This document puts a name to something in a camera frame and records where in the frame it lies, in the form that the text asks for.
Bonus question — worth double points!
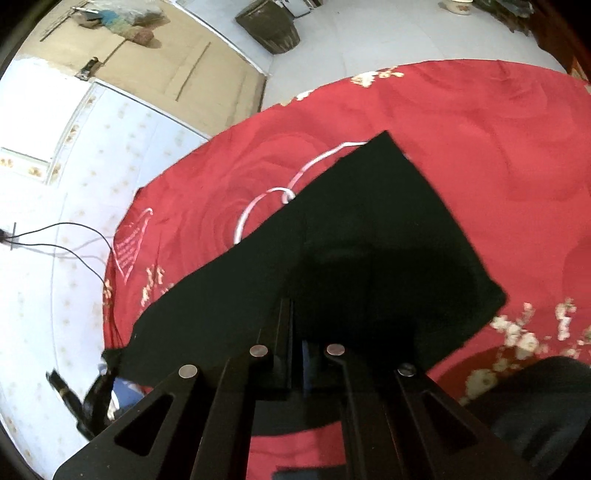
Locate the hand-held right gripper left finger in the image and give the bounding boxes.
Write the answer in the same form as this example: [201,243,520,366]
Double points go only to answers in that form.
[53,298,296,480]

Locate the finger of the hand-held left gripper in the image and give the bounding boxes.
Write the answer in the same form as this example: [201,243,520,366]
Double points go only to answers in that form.
[85,371,117,423]

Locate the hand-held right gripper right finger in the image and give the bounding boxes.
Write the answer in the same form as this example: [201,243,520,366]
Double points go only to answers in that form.
[300,339,548,480]

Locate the black pants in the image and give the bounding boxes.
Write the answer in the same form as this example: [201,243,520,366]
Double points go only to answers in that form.
[102,130,509,437]

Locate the person's dark clothing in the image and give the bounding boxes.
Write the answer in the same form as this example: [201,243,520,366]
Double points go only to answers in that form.
[462,355,591,478]

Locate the red floral blanket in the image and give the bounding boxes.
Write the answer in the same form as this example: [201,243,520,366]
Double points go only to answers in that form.
[102,59,591,480]

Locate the brown cardboard sheet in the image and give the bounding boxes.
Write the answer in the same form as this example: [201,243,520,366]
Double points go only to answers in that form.
[18,0,269,140]

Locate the dark ceramic jar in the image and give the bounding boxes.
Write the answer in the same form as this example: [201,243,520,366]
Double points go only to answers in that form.
[235,0,302,55]

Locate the clear plastic bag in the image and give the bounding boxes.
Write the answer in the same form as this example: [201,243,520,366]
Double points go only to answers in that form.
[99,0,163,26]

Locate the dark wooden cabinet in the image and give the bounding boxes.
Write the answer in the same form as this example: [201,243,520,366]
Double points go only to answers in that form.
[475,0,591,88]

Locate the black cable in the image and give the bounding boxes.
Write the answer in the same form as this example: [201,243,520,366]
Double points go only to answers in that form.
[7,240,106,283]
[7,222,115,250]

